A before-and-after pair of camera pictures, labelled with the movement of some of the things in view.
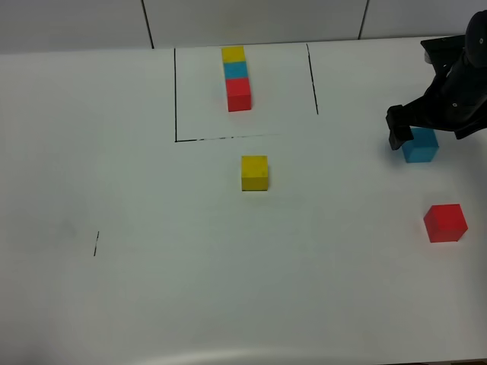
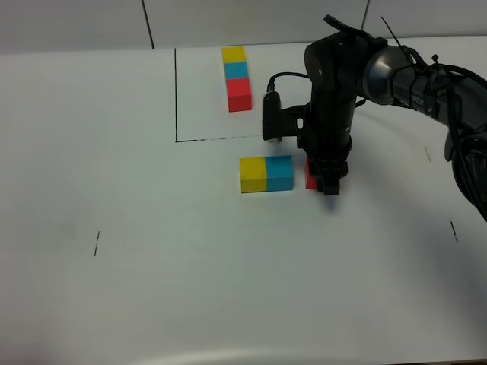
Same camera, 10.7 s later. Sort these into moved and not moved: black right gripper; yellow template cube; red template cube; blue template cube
Moved: black right gripper
Not moved: blue template cube; yellow template cube; red template cube
